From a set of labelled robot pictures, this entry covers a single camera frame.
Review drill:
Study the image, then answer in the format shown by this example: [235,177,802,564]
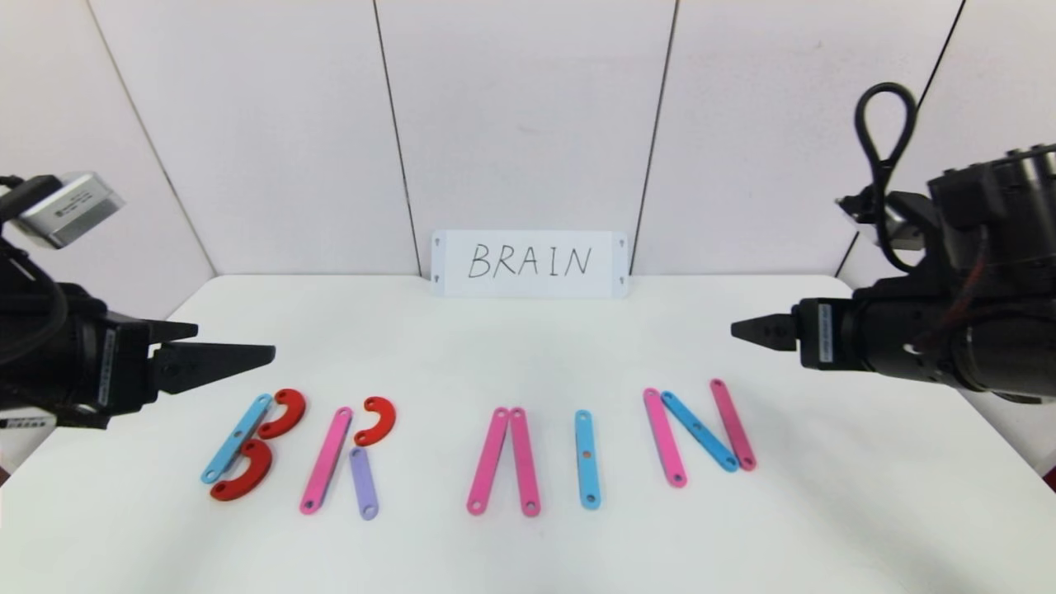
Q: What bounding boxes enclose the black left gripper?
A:
[0,281,276,430]

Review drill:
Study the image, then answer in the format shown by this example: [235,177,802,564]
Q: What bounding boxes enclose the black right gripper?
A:
[730,297,921,380]

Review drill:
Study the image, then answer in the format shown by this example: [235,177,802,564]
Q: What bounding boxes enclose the pink bar with holes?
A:
[643,388,689,489]
[299,407,354,516]
[709,379,758,473]
[509,408,542,518]
[466,407,510,517]

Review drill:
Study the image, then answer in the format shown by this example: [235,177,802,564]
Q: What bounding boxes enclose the blue bar with holes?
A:
[574,409,601,511]
[200,394,274,485]
[661,391,740,474]

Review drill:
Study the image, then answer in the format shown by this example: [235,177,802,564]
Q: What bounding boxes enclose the small red curved piece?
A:
[354,397,398,448]

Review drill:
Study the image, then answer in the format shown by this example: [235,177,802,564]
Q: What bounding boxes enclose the short purple bar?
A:
[349,446,380,521]

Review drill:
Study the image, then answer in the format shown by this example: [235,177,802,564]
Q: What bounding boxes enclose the white BRAIN sign card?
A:
[431,229,629,299]

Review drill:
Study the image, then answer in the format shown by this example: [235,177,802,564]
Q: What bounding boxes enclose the large red curved piece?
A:
[257,389,308,440]
[210,439,275,502]

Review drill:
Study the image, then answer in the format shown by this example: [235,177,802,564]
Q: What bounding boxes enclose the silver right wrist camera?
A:
[836,194,921,248]

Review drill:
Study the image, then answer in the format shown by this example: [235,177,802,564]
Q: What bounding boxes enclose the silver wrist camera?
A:
[836,194,921,248]
[16,172,126,250]

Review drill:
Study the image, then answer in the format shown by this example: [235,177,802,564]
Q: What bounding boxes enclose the black right camera mount bracket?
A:
[883,191,943,285]

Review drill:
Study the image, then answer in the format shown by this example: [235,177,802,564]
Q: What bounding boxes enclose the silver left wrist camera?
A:
[16,172,126,250]

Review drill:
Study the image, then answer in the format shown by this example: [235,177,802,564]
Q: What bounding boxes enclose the looped black right camera cable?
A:
[854,82,919,273]

